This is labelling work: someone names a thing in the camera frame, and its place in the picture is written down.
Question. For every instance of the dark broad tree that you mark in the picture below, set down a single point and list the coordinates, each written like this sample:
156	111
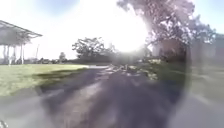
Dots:
90	48

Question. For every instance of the grey asphalt path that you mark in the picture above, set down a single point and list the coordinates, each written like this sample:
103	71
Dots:
110	100

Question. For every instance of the small distant tree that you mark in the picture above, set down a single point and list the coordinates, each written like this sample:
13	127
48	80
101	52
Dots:
62	56

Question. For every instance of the grass verge with leaves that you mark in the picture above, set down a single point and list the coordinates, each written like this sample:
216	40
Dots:
166	71

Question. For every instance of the large leafy tree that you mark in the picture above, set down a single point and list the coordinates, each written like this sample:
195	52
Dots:
166	23

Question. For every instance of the thin pole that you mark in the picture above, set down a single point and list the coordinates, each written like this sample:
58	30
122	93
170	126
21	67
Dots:
37	51

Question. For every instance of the green grass lawn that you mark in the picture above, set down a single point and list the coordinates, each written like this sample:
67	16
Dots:
23	76

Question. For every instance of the open roofed shelter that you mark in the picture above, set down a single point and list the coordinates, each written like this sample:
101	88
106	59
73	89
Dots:
13	40

